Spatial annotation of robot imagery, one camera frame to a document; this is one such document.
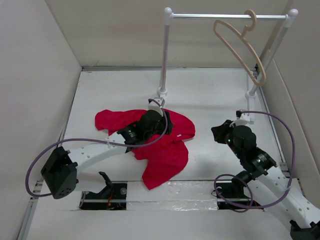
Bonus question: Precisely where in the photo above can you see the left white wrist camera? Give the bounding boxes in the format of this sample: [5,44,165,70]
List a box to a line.
[147,97,166,116]

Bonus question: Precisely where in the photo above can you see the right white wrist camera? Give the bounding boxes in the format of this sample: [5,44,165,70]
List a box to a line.
[229,109,254,127]

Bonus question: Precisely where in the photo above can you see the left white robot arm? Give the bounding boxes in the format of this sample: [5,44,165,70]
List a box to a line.
[40,109,173,200]

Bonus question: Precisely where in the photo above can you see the red t shirt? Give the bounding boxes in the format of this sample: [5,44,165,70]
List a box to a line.
[95,109,196,190]

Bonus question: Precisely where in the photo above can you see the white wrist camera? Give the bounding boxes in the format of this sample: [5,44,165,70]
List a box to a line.
[147,97,166,116]
[229,109,254,127]

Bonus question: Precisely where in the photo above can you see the white metal clothes rack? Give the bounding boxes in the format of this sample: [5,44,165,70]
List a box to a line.
[157,7,299,112]

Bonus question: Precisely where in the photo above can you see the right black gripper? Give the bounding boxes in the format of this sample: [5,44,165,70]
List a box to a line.
[211,118,243,159]

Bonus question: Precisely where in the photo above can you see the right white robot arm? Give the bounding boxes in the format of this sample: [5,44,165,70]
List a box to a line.
[211,120,320,240]

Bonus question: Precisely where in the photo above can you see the beige wooden hanger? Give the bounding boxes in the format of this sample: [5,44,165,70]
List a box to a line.
[213,9,267,87]

